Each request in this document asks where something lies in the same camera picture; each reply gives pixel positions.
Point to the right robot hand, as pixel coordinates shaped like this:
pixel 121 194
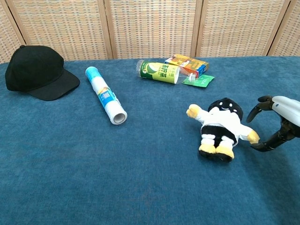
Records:
pixel 284 107

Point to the black white plush toy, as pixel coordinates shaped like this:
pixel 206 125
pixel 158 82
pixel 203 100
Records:
pixel 222 129

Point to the green tea sachet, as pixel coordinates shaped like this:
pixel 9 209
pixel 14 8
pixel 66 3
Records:
pixel 201 80

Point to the orange yellow carton box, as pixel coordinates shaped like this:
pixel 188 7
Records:
pixel 189 64

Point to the green label plastic tea bottle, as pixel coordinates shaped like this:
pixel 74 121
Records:
pixel 157 71

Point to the woven folding screen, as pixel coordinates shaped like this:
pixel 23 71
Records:
pixel 150 28

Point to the blue table cloth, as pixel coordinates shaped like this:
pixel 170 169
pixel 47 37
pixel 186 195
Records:
pixel 117 168

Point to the white plastic wrap roll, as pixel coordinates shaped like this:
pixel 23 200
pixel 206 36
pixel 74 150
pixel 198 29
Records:
pixel 104 95

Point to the black baseball cap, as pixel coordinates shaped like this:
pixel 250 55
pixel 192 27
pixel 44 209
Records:
pixel 35 70

